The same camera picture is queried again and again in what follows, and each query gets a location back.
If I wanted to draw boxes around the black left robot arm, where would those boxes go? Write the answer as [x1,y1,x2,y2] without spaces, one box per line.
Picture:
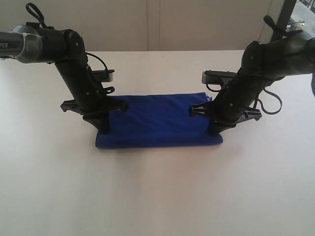
[0,23,128,134]

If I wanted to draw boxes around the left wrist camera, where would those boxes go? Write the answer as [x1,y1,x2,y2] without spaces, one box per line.
[92,69,115,83]

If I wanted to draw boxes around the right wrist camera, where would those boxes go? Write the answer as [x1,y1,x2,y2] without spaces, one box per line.
[201,70,236,87]

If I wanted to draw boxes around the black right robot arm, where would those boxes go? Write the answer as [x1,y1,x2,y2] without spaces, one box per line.
[190,32,315,136]

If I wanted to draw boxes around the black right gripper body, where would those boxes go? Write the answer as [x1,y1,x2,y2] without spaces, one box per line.
[208,71,268,124]

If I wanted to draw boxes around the black window frame post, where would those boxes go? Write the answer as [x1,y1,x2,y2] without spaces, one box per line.
[276,0,296,32]

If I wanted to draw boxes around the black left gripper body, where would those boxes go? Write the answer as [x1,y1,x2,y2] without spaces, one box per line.
[55,61,108,115]

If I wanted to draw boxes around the blue towel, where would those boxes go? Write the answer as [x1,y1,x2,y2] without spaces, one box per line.
[95,92,223,149]

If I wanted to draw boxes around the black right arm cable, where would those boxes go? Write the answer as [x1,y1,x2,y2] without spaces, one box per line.
[206,14,315,116]

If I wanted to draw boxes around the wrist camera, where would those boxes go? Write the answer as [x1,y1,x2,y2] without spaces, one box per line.
[92,69,115,83]
[201,70,236,87]

